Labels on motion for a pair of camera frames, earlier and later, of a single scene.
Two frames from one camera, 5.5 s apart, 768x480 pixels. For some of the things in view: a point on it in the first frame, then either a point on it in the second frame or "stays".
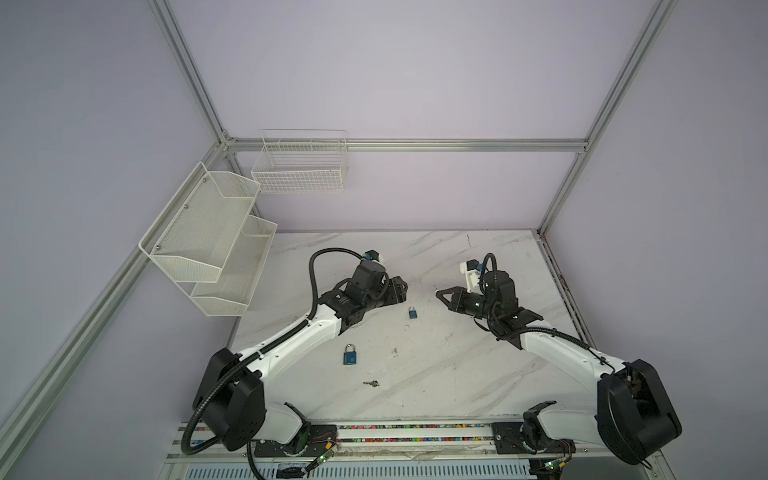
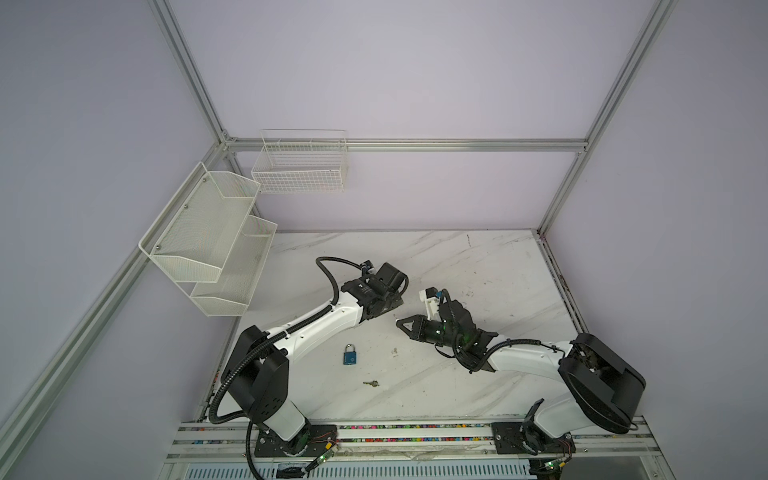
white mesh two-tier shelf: [210, 243] stays
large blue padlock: [349, 358] stays
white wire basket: [296, 161] stays
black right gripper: [456, 302] -> [417, 329]
